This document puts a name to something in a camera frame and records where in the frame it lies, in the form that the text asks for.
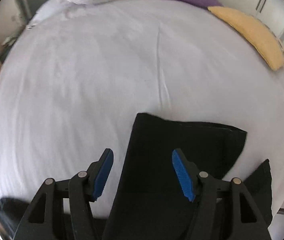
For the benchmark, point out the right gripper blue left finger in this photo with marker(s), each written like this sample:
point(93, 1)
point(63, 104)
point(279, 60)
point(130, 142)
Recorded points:
point(43, 219)

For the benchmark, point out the yellow cushion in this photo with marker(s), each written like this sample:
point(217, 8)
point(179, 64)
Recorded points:
point(255, 32)

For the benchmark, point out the white bed sheet mattress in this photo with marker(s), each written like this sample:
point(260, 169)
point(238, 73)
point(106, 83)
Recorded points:
point(72, 85)

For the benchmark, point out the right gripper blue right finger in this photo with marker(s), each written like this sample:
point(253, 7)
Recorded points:
point(224, 209)

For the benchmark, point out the black denim pants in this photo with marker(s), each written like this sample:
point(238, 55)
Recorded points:
point(172, 185)

